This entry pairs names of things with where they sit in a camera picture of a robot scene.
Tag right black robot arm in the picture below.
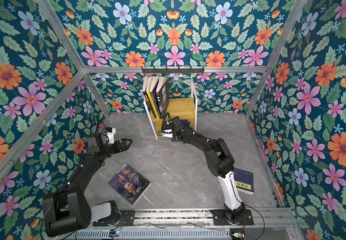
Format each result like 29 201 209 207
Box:
168 117 246 225

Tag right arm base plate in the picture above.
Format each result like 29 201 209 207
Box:
210 210 254 226

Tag navy book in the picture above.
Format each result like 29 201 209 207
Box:
180 120 196 129
234 168 254 195

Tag black book leaning on shelf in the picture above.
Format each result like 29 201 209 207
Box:
142 76 156 117

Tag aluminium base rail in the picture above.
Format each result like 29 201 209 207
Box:
51 208 298 230

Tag yellow cartoon cover book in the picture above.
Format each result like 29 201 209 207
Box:
146 76 160 120

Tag white wooden two-tier shelf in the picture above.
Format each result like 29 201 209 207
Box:
144 80 199 140

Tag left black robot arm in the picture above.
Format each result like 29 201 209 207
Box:
42 133 133 237

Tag black hook rail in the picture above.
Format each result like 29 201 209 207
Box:
141 67 205 75

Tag black book white characters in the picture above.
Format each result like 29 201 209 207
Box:
156 77 170 120

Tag dark portrait book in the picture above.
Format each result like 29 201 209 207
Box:
108 164 151 205
149 77 162 120

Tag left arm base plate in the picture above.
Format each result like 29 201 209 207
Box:
93 210 136 227

